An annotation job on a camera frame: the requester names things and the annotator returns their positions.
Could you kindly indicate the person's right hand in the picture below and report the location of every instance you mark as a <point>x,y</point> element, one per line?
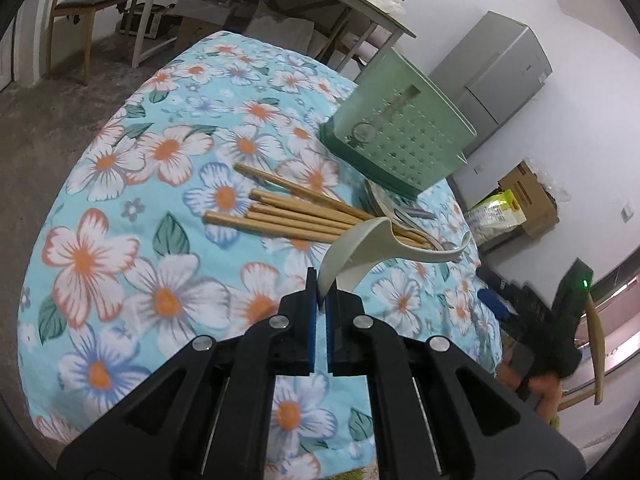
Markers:
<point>547,386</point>

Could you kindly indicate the metal spoon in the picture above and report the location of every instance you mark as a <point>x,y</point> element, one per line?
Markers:
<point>424,224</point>

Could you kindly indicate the green plastic utensil basket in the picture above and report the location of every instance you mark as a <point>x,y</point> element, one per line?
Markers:
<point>398,129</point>

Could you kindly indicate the cardboard box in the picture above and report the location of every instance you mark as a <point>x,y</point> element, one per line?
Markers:
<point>539,207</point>

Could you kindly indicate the white ceramic soup spoon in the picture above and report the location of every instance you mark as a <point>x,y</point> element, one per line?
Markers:
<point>356,252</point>

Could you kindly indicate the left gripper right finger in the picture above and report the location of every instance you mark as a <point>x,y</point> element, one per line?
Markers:
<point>345,358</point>

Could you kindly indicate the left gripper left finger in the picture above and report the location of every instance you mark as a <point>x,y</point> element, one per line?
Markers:
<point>296,349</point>

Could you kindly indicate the wooden chair dark seat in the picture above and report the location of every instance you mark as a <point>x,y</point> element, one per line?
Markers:
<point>77,10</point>

